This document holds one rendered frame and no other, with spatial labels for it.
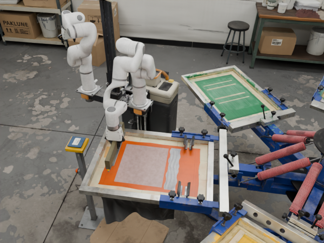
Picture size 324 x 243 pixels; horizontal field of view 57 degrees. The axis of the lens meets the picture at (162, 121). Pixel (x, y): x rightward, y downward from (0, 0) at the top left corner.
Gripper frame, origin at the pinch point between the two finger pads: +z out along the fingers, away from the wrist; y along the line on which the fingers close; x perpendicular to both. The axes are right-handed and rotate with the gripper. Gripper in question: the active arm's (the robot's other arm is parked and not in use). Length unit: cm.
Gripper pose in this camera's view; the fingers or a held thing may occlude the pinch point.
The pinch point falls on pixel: (115, 144)
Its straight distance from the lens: 191.6
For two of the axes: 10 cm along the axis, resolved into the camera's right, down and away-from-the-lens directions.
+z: -0.1, 7.6, 6.5
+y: -9.9, -1.1, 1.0
